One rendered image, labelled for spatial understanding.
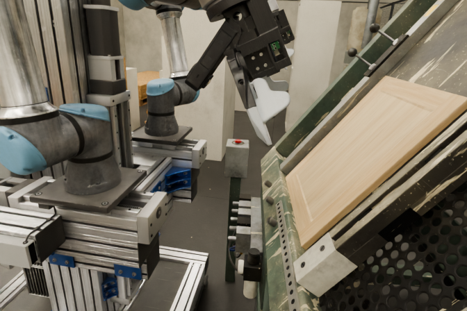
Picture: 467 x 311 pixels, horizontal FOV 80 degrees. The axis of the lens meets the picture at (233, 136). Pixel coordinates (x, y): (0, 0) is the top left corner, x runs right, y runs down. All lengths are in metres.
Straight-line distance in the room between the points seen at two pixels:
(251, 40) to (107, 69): 0.71
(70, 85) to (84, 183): 0.33
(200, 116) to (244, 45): 3.01
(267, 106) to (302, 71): 4.32
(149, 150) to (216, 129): 2.15
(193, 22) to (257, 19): 2.90
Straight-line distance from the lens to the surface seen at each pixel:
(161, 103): 1.23
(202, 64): 0.43
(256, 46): 0.40
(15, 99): 0.73
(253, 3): 0.42
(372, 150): 0.93
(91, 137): 0.80
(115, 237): 0.90
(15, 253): 0.93
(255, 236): 1.15
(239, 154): 1.46
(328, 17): 4.71
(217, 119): 3.35
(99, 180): 0.86
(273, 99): 0.38
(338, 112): 1.25
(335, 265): 0.73
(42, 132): 0.73
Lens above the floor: 1.45
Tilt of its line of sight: 19 degrees down
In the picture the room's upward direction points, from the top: 3 degrees clockwise
